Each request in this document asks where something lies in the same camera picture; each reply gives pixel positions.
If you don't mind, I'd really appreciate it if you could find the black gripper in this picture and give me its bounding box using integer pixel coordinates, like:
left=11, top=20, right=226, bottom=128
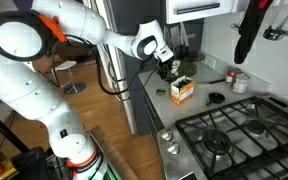
left=157, top=60, right=173, bottom=80

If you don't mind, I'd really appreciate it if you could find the orange tea sachet box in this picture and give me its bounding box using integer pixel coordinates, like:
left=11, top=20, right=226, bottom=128
left=170, top=76, right=195, bottom=105

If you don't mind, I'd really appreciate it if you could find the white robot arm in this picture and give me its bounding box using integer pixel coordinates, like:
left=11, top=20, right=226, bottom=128
left=0, top=0, right=173, bottom=180

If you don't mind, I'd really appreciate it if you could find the large green glass cake stand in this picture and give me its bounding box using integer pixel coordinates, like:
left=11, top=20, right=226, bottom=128
left=169, top=60, right=197, bottom=81

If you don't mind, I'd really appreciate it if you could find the small green glass cake stand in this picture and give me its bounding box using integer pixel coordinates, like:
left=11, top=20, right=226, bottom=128
left=179, top=52, right=205, bottom=62

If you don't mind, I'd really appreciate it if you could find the grey drawer cabinet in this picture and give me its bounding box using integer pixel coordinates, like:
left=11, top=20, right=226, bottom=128
left=143, top=91, right=164, bottom=143

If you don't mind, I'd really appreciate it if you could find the white upper cabinet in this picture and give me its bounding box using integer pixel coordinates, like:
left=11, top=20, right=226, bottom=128
left=165, top=0, right=250, bottom=24

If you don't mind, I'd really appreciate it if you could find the small black cast-iron skillet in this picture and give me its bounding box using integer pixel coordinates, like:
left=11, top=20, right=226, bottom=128
left=206, top=92, right=225, bottom=106

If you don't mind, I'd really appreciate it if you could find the red label tin can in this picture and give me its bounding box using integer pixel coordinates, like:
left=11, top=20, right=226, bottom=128
left=225, top=67, right=241, bottom=86

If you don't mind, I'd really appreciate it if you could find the white label tin can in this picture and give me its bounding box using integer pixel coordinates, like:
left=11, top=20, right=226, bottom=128
left=232, top=73, right=250, bottom=94

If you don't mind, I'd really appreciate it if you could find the white bar stool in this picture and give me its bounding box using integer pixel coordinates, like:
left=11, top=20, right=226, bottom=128
left=51, top=61, right=86, bottom=95

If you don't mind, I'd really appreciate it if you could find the black oven mitt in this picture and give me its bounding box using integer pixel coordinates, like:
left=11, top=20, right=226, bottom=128
left=234, top=0, right=273, bottom=64

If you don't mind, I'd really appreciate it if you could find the hanging metal ladle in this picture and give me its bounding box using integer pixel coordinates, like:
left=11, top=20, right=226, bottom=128
left=262, top=0, right=288, bottom=42

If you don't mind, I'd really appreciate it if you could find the stainless gas stove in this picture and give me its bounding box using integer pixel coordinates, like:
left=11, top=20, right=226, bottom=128
left=157, top=96, right=288, bottom=180

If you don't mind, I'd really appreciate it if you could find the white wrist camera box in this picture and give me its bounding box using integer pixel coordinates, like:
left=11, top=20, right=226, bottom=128
left=154, top=46, right=173, bottom=62

